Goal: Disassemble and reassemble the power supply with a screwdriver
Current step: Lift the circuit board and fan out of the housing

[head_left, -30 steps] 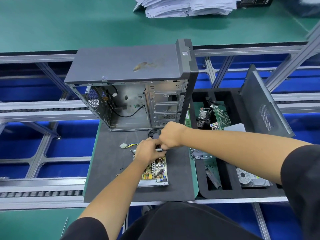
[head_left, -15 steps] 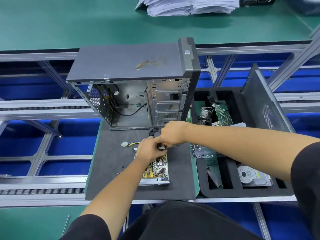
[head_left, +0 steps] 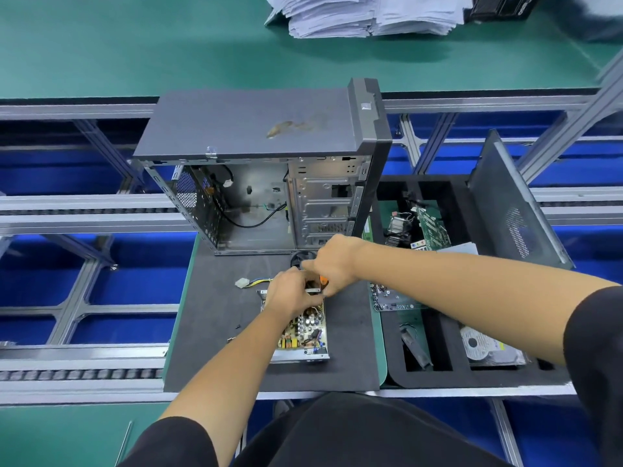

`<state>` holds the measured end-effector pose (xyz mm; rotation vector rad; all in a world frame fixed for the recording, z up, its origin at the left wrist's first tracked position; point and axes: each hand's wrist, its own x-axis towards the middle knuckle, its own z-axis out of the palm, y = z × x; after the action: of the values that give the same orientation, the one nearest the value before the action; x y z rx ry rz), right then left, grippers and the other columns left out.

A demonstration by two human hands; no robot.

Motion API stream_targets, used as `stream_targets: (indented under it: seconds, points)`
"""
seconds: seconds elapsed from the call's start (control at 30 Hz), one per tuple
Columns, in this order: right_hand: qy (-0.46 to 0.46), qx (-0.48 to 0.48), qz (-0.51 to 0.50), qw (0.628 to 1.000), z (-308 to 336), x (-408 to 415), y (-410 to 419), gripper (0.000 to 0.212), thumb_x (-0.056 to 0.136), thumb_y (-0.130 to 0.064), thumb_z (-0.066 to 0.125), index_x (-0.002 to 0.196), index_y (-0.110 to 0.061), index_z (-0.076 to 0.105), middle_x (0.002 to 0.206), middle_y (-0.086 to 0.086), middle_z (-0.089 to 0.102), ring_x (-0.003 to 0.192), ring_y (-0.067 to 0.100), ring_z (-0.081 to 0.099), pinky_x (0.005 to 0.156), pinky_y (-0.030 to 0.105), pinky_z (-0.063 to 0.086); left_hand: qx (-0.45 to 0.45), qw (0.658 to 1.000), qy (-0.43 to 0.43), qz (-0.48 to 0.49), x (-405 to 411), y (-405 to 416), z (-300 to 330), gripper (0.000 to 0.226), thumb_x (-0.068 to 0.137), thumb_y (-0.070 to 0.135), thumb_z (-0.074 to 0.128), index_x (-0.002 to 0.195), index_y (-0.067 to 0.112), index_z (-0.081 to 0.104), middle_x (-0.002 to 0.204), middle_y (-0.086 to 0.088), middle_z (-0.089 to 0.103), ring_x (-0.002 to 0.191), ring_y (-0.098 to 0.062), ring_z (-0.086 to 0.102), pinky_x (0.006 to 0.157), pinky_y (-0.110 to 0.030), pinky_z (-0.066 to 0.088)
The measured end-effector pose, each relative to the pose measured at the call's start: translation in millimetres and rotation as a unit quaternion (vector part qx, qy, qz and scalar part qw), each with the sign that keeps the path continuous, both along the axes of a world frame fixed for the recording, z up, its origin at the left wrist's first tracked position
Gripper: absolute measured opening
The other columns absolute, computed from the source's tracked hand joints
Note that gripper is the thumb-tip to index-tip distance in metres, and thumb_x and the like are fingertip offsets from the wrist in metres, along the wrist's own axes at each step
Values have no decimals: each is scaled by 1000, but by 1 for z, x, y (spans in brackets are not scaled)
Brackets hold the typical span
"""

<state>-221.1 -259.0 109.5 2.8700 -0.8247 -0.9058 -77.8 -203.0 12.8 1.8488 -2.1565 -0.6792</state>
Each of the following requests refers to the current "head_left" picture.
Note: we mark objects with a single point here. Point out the person's right hand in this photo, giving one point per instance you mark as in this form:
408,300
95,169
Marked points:
336,262

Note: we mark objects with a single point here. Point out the person's left hand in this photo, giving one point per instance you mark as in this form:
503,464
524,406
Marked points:
290,292

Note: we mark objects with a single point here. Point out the black cooling fan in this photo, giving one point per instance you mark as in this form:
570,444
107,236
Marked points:
300,258

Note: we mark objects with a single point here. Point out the power supply circuit board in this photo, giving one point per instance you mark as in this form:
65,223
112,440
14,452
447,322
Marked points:
302,333

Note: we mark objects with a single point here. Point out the person's right forearm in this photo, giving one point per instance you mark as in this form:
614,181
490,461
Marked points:
477,292

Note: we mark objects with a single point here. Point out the person's left forearm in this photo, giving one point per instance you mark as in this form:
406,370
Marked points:
229,384

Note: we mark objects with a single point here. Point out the person's black trousers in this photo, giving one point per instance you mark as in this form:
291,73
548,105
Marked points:
370,433

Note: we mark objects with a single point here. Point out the person's black shirt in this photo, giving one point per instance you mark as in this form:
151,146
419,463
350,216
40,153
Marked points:
596,384

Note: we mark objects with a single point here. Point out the processor cooler with fan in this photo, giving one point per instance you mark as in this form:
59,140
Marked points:
402,226

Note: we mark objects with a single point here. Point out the dark grey foam mat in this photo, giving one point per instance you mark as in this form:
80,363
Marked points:
209,316

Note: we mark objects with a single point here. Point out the green motherboard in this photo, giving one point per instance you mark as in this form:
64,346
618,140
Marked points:
433,228

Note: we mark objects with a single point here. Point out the silver optical drive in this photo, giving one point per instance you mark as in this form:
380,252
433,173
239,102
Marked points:
456,248

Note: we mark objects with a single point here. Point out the black foam tray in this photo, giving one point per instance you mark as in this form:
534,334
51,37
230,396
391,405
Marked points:
448,376

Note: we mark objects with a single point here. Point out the grey computer tower case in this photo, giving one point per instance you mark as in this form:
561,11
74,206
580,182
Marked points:
253,116

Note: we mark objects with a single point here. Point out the silver hard drive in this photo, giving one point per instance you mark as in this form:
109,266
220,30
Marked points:
492,347

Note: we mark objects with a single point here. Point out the dark grey case side panel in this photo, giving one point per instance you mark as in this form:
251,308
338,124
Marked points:
516,204

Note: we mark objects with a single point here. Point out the stack of white papers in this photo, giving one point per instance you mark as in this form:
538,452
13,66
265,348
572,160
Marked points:
370,12

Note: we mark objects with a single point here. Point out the black cardboard box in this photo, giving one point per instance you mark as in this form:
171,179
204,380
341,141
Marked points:
501,4

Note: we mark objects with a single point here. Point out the clear plastic bag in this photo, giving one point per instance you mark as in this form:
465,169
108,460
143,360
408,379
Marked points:
594,14

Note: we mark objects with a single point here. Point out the aluminium conveyor frame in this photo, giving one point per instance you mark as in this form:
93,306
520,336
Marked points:
88,204

